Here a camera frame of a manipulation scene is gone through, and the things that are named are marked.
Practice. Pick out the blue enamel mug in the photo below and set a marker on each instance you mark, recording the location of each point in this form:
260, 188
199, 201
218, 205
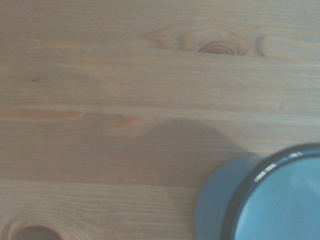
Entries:
270, 200

